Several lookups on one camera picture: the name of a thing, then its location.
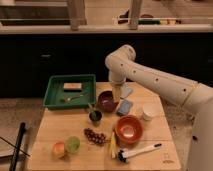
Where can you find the green plastic tray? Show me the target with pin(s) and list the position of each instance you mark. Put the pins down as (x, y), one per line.
(55, 92)

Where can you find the white cup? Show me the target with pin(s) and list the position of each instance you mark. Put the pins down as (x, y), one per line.
(149, 111)

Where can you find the wooden post right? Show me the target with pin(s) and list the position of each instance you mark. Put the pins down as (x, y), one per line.
(134, 13)

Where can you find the black tripod pole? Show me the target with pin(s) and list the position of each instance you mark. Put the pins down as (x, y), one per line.
(17, 147)

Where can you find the green utensil in cup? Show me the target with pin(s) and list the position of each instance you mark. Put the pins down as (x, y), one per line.
(92, 111)

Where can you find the bunch of purple grapes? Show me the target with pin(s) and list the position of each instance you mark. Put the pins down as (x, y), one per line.
(96, 138)

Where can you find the orange peach fruit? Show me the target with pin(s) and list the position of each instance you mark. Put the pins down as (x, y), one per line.
(58, 149)

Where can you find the dark purple bowl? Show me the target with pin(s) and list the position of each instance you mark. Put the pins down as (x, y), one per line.
(106, 102)

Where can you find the dark green cup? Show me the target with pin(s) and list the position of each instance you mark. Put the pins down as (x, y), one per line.
(99, 117)

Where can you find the grey cloth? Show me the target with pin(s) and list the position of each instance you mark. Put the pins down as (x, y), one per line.
(125, 91)

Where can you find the blue sponge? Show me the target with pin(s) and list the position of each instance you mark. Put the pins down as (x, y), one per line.
(124, 108)

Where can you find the wooden post left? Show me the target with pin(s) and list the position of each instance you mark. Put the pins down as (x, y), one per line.
(76, 11)

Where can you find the white handled black brush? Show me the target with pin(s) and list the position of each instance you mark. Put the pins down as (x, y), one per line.
(124, 155)

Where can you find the orange bowl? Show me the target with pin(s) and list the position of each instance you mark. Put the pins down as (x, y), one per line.
(128, 129)

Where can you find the metal fork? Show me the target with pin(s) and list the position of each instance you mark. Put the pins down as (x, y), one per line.
(66, 100)

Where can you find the wooden block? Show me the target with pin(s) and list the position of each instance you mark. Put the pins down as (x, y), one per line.
(72, 87)

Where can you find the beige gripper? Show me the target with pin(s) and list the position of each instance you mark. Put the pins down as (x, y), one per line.
(116, 91)

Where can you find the yellow banana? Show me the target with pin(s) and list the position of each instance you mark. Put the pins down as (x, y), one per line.
(112, 147)

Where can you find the wooden post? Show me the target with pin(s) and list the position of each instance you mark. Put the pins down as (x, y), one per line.
(76, 11)
(134, 13)

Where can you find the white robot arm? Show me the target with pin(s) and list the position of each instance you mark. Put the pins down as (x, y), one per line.
(192, 96)

